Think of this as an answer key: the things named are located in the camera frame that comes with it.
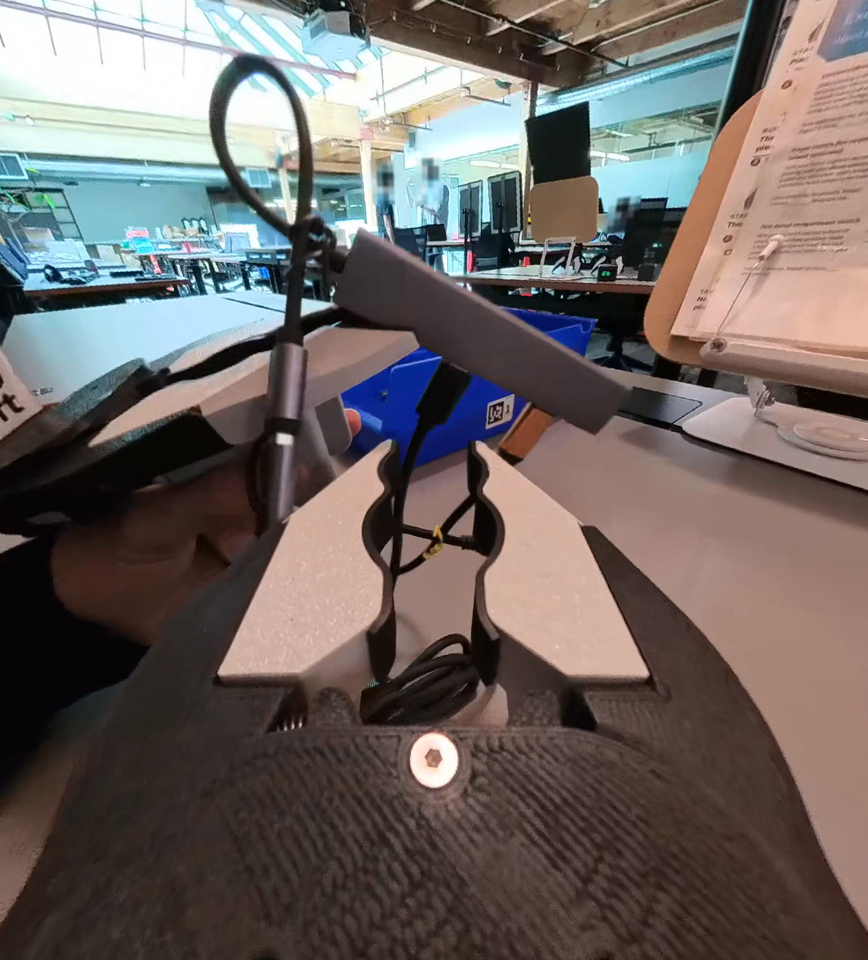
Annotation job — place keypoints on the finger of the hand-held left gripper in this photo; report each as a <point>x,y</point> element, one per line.
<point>359,341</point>
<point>223,420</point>

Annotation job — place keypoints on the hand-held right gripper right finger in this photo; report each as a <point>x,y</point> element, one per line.
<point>561,600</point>

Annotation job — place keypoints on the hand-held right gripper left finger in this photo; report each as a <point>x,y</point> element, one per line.
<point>306,600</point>

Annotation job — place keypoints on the grey USB hub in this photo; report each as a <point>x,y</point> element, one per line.
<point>479,330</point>

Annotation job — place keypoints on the blue plastic bin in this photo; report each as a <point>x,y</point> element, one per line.
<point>539,337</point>

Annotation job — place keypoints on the black desk panel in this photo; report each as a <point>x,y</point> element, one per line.
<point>659,407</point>

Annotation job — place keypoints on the person's left hand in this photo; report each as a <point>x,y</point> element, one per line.
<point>148,555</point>

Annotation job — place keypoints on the yellow twist tie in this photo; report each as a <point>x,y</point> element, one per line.
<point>434,544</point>

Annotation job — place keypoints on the wooden table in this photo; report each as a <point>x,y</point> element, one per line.
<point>554,281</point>

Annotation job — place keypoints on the black panel wooden stand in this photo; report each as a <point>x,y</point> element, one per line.
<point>557,142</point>

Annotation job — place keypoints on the ceiling heater unit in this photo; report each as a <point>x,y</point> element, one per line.
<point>336,34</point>

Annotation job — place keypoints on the instruction sheet on wooden stand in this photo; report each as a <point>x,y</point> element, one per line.
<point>693,225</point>

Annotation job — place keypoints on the document stand with instruction sheet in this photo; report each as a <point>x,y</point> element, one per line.
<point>839,187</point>

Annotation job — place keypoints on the black metal post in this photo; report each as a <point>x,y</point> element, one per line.
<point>760,75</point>

